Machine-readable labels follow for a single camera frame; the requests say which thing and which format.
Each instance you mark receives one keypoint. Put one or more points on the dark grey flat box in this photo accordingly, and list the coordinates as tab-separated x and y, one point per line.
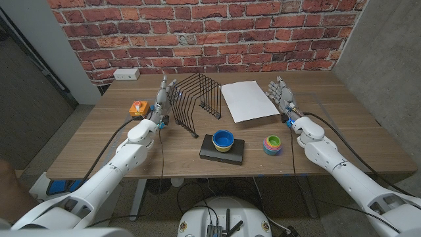
230	155

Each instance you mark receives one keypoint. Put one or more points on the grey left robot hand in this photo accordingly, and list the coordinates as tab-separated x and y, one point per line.
162	103

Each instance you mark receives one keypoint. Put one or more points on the rainbow stacked cups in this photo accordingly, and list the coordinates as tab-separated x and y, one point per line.
272	146

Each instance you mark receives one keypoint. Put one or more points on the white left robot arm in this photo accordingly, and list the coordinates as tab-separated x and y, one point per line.
131	154

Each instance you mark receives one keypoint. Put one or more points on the orange emergency stop box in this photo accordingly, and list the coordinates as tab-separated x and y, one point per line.
139	110

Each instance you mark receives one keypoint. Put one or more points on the small grey computer box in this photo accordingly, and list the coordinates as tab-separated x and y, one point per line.
214	231

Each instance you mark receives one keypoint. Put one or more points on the white table leg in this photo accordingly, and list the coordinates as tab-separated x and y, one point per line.
138	197

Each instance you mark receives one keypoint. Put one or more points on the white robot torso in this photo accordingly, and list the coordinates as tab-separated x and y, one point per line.
197	220

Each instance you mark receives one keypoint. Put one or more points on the white blue floor device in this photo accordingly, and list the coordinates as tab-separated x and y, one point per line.
57	187

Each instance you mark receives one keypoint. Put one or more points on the grey table leg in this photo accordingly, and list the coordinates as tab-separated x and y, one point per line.
307	197

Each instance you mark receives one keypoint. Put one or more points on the yellow plastic cup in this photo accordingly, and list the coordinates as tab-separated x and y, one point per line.
223	149

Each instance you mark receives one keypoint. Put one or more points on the white file sheet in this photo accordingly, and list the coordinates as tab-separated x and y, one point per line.
246	100

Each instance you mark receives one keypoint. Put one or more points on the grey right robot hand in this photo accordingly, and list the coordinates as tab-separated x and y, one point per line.
284	97

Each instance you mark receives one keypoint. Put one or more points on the person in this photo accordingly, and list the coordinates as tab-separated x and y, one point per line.
13	194

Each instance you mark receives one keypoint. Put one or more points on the brick print backdrop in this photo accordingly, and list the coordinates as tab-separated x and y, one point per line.
131	33

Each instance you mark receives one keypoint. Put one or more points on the blue plastic cup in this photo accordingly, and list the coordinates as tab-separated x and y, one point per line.
223	139

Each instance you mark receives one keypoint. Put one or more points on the white power outlet strip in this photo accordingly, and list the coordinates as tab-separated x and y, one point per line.
126	74

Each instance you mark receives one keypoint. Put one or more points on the black antenna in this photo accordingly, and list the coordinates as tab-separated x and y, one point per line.
228	219
237	227

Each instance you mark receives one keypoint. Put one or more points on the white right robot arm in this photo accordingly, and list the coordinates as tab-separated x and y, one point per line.
329	154

